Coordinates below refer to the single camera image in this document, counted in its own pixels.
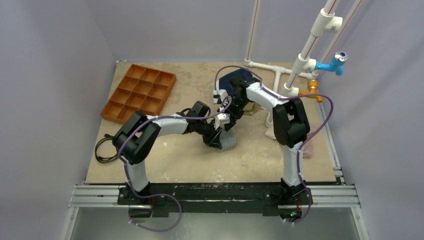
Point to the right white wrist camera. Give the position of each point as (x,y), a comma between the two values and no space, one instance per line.
(219,96)

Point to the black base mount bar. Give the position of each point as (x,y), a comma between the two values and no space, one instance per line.
(288,206)

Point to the blue plastic faucet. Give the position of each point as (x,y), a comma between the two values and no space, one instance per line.
(336,64)

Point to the orange compartment tray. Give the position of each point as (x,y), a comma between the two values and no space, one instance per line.
(142,89)

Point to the pink underwear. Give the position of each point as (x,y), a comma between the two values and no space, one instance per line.
(308,149)

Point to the olive green underwear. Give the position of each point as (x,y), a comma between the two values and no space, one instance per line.
(251,108)

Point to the aluminium rail frame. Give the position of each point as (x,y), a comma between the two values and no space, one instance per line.
(319,196)

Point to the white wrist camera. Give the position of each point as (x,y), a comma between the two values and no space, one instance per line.
(220,120)
(219,96)

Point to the orange plastic faucet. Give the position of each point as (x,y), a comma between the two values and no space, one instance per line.
(312,91)

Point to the grey striped underwear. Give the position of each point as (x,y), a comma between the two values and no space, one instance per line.
(227,140)

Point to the navy blue underwear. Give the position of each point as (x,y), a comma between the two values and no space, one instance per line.
(224,81)

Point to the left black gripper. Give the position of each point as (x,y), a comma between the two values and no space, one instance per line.
(212,139)

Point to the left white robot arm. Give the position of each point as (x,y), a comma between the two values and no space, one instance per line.
(135,139)

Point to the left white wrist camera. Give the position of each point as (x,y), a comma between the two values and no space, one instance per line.
(220,120)

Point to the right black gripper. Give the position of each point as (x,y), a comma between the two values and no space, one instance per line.
(231,117)

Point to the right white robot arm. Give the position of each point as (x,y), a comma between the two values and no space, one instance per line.
(290,124)

